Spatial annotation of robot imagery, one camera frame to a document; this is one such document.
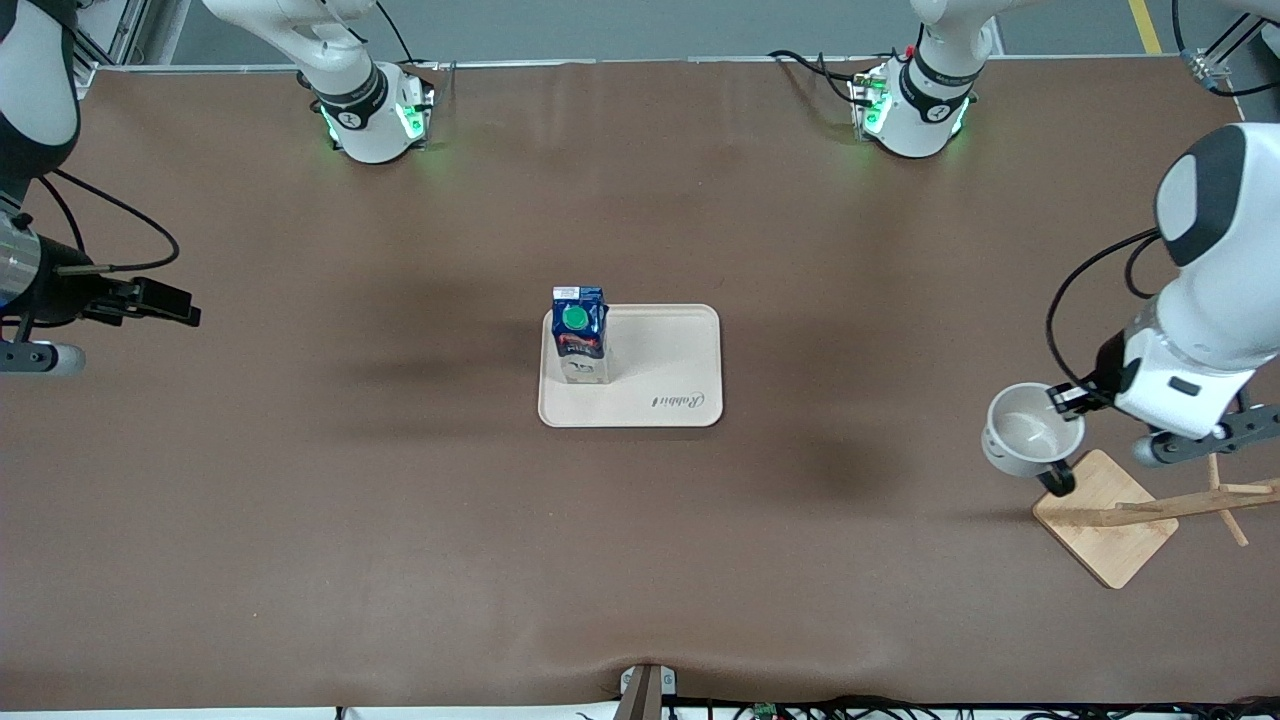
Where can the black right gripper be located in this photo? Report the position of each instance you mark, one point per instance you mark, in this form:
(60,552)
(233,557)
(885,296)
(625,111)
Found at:
(58,292)

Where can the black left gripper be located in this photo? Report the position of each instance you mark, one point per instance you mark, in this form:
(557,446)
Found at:
(1108,366)

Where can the blue milk carton green cap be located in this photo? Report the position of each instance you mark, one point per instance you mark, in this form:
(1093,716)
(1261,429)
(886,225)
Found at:
(580,340)

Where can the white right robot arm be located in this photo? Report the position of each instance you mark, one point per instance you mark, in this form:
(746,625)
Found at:
(360,110)

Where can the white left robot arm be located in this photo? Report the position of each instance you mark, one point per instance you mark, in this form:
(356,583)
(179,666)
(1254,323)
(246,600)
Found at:
(1210,300)

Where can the wooden cup rack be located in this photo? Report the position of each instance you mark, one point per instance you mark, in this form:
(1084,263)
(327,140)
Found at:
(1100,530)

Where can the brown table cover mat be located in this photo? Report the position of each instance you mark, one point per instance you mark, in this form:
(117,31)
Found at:
(400,500)

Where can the beige plastic tray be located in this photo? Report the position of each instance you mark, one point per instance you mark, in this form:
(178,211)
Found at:
(650,400)

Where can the aluminium frame profile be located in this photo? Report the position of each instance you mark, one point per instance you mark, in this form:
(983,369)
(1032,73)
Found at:
(88,80)
(1205,68)

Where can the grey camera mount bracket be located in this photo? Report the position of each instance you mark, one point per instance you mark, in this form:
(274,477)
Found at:
(645,690)

